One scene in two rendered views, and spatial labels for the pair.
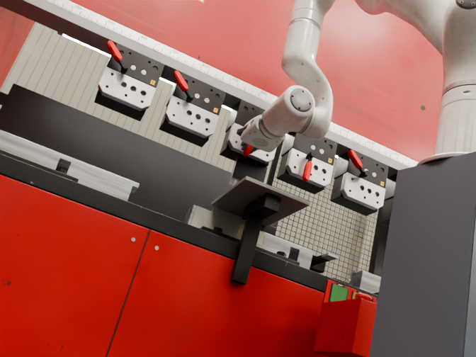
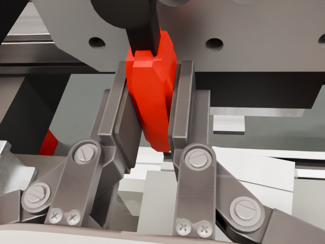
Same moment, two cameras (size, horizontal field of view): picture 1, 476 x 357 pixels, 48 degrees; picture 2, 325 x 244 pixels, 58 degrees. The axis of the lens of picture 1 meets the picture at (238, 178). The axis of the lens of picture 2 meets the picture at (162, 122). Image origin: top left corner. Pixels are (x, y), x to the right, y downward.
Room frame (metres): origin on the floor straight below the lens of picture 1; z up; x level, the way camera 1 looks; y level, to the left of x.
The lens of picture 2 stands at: (1.32, -0.05, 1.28)
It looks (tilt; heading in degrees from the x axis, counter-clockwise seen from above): 54 degrees down; 33
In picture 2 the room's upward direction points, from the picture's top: 12 degrees counter-clockwise
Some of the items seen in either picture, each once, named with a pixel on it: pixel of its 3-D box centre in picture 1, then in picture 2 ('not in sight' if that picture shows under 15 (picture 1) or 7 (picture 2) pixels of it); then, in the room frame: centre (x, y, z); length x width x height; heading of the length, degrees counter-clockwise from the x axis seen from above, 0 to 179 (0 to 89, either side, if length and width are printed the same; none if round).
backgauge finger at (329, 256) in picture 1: (313, 258); not in sight; (1.73, -0.32, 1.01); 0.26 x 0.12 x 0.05; 16
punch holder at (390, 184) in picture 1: (409, 204); not in sight; (1.63, -0.58, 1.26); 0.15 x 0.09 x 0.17; 106
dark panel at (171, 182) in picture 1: (139, 193); not in sight; (1.90, 0.34, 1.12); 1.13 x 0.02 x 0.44; 106
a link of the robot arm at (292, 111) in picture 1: (290, 111); not in sight; (1.14, -0.08, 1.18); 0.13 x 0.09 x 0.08; 16
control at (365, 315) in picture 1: (373, 325); not in sight; (1.25, -0.40, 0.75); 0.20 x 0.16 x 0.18; 108
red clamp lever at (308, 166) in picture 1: (307, 167); not in sight; (1.45, -0.19, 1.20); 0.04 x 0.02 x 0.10; 16
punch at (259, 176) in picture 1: (248, 176); (243, 75); (1.47, -0.03, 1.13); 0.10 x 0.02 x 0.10; 106
